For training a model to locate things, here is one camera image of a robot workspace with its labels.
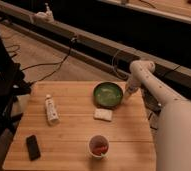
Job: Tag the long metal rail beam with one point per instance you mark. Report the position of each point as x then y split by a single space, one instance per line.
102 27

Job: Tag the white clamp on rail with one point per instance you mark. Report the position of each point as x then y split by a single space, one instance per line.
47 15

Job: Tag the white sponge block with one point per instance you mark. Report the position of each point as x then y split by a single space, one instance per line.
103 114

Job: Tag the white tube bottle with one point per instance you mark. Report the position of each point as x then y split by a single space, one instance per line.
51 112

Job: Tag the green ceramic bowl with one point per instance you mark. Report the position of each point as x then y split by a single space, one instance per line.
107 94

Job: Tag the black equipment stand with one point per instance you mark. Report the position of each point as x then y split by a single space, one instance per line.
11 84

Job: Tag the cream stick end effector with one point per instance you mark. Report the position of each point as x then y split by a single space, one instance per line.
129 90

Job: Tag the white cup with red contents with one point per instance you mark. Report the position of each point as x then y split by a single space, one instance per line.
98 146

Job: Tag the black smartphone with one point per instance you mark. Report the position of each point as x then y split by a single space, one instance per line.
33 148

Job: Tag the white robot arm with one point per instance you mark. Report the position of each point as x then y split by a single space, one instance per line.
173 147

